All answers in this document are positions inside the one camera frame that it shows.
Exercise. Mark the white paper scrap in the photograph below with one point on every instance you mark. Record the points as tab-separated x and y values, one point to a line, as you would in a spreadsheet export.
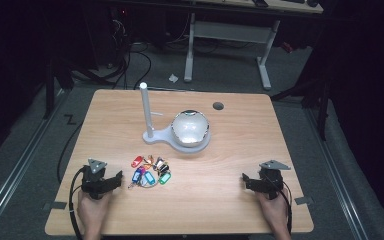
173	78

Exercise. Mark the shiny metal bowl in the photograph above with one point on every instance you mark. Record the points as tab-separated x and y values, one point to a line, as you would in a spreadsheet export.
190	128

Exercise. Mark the black metal stand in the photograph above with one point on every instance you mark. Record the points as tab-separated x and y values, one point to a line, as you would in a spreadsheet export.
323	100
50	86

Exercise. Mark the grey tape piece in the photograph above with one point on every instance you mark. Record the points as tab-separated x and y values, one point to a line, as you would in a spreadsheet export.
59	205
304	200

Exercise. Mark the person's right hand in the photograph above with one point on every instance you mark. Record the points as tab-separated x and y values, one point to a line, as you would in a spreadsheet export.
275	211

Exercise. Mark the dark flat device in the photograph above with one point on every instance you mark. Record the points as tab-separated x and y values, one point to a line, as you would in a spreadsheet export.
260	2

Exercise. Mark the dark computer mouse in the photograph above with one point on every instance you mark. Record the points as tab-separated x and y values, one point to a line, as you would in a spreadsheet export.
312	2

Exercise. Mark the small red object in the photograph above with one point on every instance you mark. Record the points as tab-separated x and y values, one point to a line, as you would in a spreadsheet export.
287	47

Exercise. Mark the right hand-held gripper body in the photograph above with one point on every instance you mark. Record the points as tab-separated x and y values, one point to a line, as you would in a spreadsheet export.
272	181

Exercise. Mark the pile of coloured key tags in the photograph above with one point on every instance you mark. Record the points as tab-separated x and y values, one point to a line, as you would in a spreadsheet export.
150	173

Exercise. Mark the metal floor rail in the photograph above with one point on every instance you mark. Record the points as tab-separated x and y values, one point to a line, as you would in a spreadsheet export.
336	173
20	166

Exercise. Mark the desk with white frame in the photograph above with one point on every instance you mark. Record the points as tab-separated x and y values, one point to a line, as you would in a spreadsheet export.
230	31

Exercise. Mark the person's left hand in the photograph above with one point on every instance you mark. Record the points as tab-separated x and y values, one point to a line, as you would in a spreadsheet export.
92	211

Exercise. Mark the white stand with pole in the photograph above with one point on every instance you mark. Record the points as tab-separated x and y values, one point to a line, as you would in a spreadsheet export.
153	135

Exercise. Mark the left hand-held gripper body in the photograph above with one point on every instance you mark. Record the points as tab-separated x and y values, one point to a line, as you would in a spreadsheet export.
93	183

